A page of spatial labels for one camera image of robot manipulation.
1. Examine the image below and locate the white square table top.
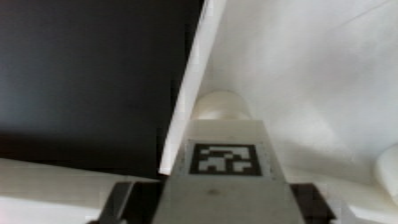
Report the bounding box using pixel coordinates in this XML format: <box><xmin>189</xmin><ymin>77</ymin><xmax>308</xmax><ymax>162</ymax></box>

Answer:
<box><xmin>159</xmin><ymin>0</ymin><xmax>398</xmax><ymax>224</ymax></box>

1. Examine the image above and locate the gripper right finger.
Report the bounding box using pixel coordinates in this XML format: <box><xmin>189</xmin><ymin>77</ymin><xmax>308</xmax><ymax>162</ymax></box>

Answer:
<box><xmin>289</xmin><ymin>183</ymin><xmax>335</xmax><ymax>224</ymax></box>

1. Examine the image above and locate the white table leg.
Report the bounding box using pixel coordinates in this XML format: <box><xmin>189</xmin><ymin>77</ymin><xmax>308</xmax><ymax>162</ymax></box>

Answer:
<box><xmin>150</xmin><ymin>91</ymin><xmax>303</xmax><ymax>224</ymax></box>

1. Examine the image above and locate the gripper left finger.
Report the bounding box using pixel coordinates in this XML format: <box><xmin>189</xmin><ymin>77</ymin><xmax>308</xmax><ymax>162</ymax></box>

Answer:
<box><xmin>86</xmin><ymin>182</ymin><xmax>159</xmax><ymax>224</ymax></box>

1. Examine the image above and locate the white L-shaped obstacle fence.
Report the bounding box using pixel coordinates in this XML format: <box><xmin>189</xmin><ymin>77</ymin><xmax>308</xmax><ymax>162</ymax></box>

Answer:
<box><xmin>0</xmin><ymin>158</ymin><xmax>150</xmax><ymax>224</ymax></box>

